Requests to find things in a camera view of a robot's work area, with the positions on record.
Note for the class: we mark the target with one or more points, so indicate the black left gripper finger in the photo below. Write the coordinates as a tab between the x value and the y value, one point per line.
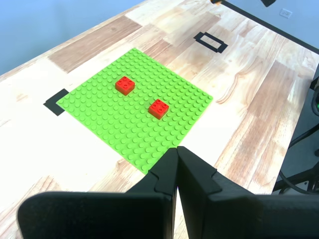
99	216
236	216

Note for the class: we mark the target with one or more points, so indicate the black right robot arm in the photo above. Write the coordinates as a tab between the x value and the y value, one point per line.
268	2

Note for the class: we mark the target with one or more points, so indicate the black table edge strip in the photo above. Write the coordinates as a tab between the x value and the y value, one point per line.
274	27

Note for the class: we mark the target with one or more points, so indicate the black tape corner marker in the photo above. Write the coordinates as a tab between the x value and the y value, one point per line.
53	104

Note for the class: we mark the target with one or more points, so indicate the white wall outlet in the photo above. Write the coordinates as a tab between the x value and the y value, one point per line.
286	13

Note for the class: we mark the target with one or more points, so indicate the black tape rectangle outline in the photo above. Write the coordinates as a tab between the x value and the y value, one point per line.
198	37

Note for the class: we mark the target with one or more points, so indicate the red square brick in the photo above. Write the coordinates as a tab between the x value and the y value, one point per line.
125	85
158	109

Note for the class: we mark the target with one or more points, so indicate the green studded baseplate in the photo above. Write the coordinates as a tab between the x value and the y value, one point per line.
99	112

